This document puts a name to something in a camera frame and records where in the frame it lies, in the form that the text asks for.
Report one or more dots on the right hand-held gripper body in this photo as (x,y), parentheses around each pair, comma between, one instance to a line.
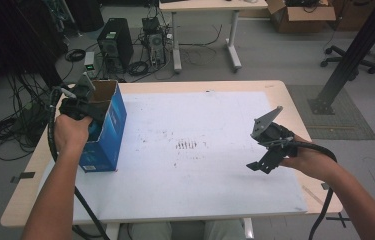
(271,133)

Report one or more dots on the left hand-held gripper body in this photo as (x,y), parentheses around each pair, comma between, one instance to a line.
(78,101)

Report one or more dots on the blue cardboard box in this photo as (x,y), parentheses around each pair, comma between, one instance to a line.
(108,140)

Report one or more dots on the person's left hand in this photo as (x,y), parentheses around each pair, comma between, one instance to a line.
(70,133)

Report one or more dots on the person's right hand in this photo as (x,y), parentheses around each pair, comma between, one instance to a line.
(308,161)

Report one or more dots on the small device with green display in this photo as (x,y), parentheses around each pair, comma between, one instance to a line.
(90,63)

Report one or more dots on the clear tape strip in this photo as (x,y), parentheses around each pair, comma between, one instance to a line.
(312,195)

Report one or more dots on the white table leg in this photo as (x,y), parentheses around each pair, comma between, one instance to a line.
(248,228)
(112,231)

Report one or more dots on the black computer tower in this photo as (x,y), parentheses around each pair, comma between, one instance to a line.
(115,43)

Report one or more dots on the grey floor mat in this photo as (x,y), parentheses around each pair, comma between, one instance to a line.
(341,120)

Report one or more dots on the small round table grommet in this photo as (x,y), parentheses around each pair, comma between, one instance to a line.
(210,90)

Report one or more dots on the black tape cross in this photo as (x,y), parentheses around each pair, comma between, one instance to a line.
(339,219)

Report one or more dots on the black curtain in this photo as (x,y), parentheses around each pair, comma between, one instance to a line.
(18,36)

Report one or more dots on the open computer case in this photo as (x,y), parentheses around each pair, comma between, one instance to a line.
(155,40)

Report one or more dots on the black tape strip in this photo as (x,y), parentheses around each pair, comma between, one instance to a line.
(23,176)

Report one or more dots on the black office chair base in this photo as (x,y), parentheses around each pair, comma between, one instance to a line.
(348,58)

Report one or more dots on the open brown cardboard box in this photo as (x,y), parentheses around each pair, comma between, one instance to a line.
(303,16)

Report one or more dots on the white-legged wooden desk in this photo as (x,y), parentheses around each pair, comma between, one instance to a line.
(208,5)

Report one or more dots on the black metal post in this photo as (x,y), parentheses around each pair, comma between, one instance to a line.
(351,56)

